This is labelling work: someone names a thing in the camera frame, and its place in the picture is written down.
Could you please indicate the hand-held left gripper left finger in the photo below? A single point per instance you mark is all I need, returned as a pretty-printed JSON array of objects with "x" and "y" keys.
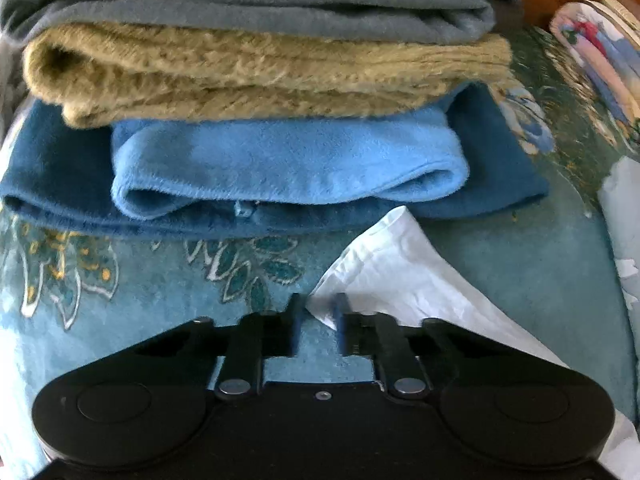
[{"x": 296, "y": 320}]

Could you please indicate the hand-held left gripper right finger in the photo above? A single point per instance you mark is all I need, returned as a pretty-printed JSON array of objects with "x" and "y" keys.
[{"x": 341, "y": 320}]

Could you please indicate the pale blue shirt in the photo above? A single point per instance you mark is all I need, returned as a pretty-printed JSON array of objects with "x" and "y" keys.
[{"x": 400, "y": 270}]

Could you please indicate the teal floral bed sheet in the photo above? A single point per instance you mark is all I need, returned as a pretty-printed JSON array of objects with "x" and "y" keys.
[{"x": 150, "y": 300}]

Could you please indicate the bright blue fleece garment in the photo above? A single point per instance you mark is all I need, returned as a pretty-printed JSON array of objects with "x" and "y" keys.
[{"x": 280, "y": 160}]

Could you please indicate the tan knitted sweater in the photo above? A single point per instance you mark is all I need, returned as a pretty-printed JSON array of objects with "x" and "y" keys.
[{"x": 225, "y": 75}]

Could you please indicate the dark blue fleece garment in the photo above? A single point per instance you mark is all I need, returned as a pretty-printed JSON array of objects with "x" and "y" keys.
[{"x": 60, "y": 170}]

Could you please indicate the grey-blue daisy print duvet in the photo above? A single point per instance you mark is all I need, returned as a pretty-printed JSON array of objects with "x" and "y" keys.
[{"x": 622, "y": 210}]

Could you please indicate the grey folded garment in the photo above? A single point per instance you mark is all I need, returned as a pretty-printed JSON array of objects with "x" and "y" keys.
[{"x": 300, "y": 15}]

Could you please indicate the folded colourful cartoon quilt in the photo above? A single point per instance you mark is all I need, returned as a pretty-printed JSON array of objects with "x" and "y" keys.
[{"x": 595, "y": 60}]

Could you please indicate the beige striped pillow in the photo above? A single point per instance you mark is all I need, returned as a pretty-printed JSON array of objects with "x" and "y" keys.
[{"x": 622, "y": 10}]

